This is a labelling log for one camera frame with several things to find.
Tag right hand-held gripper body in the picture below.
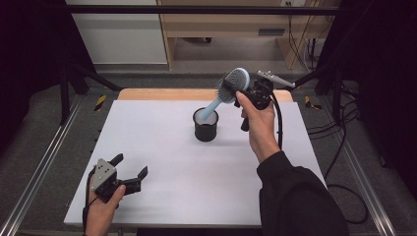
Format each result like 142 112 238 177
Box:
234 70 296 111

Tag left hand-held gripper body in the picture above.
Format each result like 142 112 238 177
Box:
88 158 143 204

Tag light blue hairbrush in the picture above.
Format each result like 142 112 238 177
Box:
199 67 251 122

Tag black mesh pen holder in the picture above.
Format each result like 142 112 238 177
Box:
192 107 219 143

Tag person's right hand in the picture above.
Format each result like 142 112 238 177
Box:
235 91 282 164

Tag person's left hand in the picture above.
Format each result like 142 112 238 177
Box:
84 185 127 236

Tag white table sheet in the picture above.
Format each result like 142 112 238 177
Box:
63 99 328 229

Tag light wooden desk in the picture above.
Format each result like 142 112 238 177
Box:
156 0 328 71

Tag wooden table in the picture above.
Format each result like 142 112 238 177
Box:
117 88 294 102

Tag white cabinet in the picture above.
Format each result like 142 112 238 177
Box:
65 0 169 65

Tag black curtain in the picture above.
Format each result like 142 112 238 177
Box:
0 0 96 155
316 0 417 201

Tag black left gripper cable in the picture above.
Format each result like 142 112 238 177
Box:
82 167 96 234

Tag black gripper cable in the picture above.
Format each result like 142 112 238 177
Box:
268 91 369 225
82 167 96 234

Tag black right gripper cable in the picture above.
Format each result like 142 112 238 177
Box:
268 91 369 225

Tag aluminium rail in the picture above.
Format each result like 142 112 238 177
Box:
318 97 398 236
0 94 84 236

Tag hanging desk cables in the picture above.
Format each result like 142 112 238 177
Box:
286 0 328 74

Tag black frame strut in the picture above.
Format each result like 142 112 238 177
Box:
58 61 123 126
280 61 346 126

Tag black horizontal frame bar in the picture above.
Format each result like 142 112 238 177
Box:
65 4 343 16

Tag black floor cables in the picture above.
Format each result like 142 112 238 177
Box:
307 82 362 166

